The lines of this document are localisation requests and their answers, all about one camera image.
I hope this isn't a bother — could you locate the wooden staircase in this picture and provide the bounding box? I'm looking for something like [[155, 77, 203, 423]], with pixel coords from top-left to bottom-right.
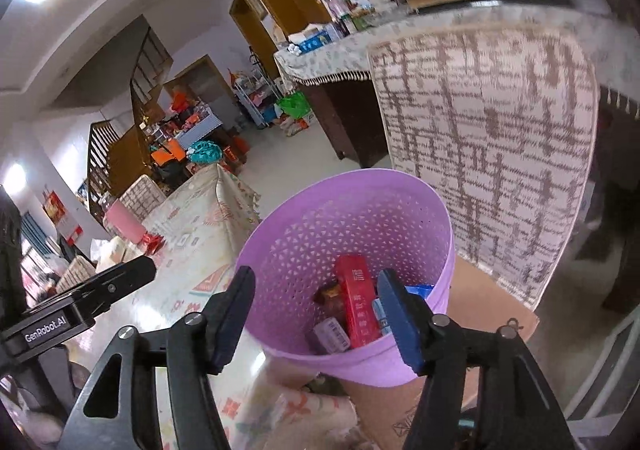
[[86, 27, 172, 223]]

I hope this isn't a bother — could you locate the green bag on floor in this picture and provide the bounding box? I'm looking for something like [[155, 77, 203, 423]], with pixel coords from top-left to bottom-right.
[[278, 91, 311, 120]]

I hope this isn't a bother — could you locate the sideboard with floral cloth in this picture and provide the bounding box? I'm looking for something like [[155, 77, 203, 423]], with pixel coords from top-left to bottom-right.
[[274, 1, 639, 167]]

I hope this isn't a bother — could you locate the red wrapper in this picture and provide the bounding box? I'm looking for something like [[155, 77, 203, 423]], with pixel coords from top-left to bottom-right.
[[141, 233, 165, 255]]

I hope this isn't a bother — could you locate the wall calendar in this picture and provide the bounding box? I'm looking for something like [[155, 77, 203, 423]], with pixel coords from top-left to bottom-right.
[[42, 191, 84, 245]]

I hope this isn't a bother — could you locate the pink thermos bottle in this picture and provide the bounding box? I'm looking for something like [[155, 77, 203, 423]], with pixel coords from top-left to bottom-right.
[[105, 199, 146, 244]]

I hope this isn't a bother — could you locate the light blue tape roll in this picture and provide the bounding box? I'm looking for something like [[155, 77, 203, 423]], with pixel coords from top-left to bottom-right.
[[371, 299, 392, 337]]

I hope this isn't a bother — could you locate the blue white glove box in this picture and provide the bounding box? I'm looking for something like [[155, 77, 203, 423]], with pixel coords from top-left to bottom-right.
[[406, 285, 434, 300]]

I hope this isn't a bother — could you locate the cardboard box under basket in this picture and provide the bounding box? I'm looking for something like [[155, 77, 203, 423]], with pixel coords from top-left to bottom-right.
[[264, 254, 542, 450]]

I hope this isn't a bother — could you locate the purple trash basket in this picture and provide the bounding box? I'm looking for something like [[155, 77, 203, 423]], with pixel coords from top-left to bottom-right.
[[236, 169, 456, 387]]

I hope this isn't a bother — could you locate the patterned chair at left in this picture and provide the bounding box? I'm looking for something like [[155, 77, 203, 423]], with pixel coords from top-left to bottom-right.
[[55, 255, 96, 294]]

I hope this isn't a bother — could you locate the white tissue box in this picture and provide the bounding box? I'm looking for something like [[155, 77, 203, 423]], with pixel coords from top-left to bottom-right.
[[90, 236, 129, 273]]

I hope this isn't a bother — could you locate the patterned chair near stairs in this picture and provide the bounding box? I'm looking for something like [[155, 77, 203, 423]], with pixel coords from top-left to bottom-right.
[[119, 174, 166, 222]]

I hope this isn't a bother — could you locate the dark red snack bag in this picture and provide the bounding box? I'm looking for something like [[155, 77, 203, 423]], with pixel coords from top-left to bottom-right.
[[314, 280, 346, 328]]

